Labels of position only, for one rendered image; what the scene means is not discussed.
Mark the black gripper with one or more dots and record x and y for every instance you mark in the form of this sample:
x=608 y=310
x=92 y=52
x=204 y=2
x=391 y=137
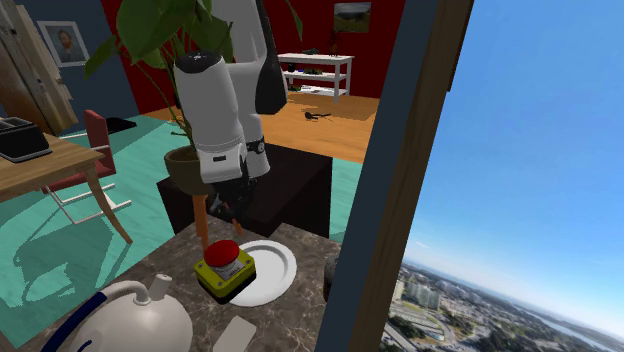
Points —
x=234 y=195

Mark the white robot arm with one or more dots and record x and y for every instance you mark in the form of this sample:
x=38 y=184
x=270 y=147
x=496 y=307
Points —
x=209 y=107

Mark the green potted plant, orange legs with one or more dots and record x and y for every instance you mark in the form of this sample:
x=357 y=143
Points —
x=181 y=170

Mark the red button on yellow box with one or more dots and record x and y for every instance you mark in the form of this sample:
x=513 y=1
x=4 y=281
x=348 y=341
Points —
x=222 y=253

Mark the white plate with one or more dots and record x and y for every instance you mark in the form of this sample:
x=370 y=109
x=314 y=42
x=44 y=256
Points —
x=273 y=268

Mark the dark round object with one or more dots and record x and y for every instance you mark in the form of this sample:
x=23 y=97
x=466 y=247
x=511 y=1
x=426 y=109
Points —
x=330 y=278

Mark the grey flat card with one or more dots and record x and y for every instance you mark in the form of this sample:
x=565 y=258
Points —
x=235 y=335

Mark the white shelf unit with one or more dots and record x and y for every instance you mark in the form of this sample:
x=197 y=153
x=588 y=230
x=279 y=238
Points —
x=317 y=59

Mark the white kettle with blue band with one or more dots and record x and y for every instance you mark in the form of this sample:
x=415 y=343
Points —
x=141 y=326

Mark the wooden table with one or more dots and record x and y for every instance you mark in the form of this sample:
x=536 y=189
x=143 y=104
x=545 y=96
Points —
x=53 y=166

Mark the black box appliance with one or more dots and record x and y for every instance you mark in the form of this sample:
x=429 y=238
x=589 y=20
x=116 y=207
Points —
x=19 y=141

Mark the framed portrait picture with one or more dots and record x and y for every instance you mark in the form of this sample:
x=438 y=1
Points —
x=64 y=44

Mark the leaning wooden board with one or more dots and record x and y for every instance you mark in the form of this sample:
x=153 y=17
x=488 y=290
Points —
x=29 y=73

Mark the red chair with white frame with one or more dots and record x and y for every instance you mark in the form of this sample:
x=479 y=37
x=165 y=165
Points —
x=97 y=131

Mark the landscape wall picture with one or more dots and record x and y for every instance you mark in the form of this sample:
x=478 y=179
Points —
x=352 y=17

